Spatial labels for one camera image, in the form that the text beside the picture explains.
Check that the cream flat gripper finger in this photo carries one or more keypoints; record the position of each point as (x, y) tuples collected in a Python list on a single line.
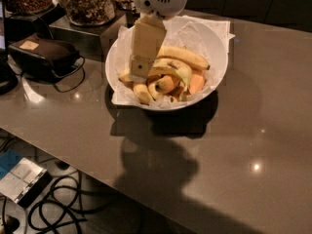
[(148, 36)]

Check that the curved front yellow banana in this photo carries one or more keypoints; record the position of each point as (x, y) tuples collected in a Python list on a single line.
[(169, 66)]

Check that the top long yellow banana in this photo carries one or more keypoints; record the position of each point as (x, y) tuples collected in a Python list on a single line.
[(189, 57)]

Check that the white bowl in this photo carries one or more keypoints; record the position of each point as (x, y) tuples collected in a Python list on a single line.
[(208, 49)]

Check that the orange bruised banana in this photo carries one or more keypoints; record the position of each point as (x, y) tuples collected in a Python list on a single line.
[(162, 86)]

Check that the small lower left banana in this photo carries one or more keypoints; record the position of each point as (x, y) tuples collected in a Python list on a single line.
[(142, 93)]

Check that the white paper liner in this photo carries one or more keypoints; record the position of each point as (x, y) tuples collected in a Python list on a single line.
[(201, 33)]

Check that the dark metal stand block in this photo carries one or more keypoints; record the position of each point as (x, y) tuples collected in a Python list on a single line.
[(92, 42)]

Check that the orange fruit piece right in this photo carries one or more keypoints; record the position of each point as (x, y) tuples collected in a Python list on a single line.
[(196, 83)]

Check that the glass jar of granola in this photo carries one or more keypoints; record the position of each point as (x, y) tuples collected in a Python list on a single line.
[(89, 12)]

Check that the black pouch with label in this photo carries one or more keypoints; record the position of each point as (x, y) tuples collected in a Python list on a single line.
[(46, 60)]

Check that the dark device left edge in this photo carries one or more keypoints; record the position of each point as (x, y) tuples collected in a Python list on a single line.
[(8, 78)]

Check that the blue object on floor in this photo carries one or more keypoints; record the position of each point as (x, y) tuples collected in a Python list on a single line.
[(7, 161)]

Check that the silver box on floor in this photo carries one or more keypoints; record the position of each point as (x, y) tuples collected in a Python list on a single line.
[(25, 182)]

